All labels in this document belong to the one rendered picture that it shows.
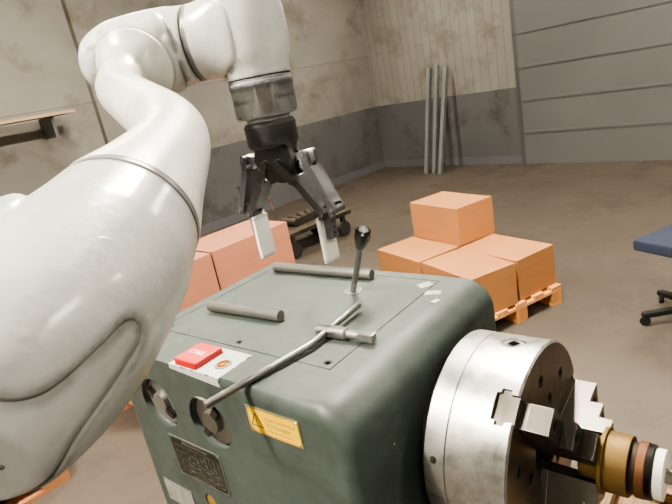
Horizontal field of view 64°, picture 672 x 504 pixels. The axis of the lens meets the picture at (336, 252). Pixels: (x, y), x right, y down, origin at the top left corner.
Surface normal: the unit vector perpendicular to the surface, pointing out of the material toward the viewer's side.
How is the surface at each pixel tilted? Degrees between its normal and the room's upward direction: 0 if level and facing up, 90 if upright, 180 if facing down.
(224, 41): 94
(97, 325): 79
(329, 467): 90
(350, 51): 90
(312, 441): 90
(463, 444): 60
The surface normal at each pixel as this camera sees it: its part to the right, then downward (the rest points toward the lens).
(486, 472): -0.63, 0.01
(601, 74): -0.70, 0.33
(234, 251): 0.70, 0.08
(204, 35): -0.18, 0.29
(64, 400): 0.86, -0.05
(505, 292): 0.43, 0.19
